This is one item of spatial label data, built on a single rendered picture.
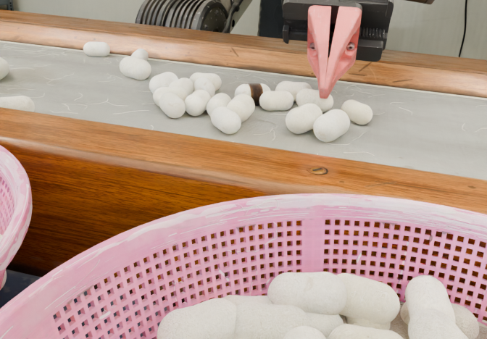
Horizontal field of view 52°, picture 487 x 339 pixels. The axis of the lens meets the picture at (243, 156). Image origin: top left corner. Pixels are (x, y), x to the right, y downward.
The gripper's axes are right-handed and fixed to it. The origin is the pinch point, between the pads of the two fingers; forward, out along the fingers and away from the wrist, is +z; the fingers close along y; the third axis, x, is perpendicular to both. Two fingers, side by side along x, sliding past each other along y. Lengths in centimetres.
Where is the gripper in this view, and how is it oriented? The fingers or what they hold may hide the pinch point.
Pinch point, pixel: (325, 87)
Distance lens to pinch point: 45.4
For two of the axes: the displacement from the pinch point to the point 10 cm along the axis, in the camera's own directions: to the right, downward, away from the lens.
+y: 9.7, 1.2, -1.9
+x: 0.9, 5.3, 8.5
